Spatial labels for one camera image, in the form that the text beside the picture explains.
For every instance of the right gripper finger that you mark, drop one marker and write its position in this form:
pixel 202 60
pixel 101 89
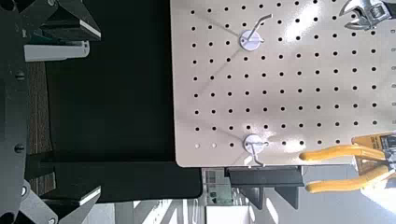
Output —
pixel 81 194
pixel 84 29

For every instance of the teal crate white rim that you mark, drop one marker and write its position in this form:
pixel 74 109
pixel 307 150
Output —
pixel 54 51

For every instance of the green white label sticker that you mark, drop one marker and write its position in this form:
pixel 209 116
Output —
pixel 218 188

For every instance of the white disc metal hook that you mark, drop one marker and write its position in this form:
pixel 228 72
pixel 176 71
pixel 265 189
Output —
pixel 250 39
pixel 254 143

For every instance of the beige perforated pegboard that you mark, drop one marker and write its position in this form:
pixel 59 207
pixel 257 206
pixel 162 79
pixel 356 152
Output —
pixel 295 87

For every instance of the silver adjustable wrench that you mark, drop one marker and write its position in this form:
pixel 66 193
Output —
pixel 365 14

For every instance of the orange packaging card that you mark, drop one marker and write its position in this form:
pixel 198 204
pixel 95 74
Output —
pixel 372 141

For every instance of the black pegboard bracket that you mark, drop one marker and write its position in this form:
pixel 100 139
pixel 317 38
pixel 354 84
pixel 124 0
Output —
pixel 264 179

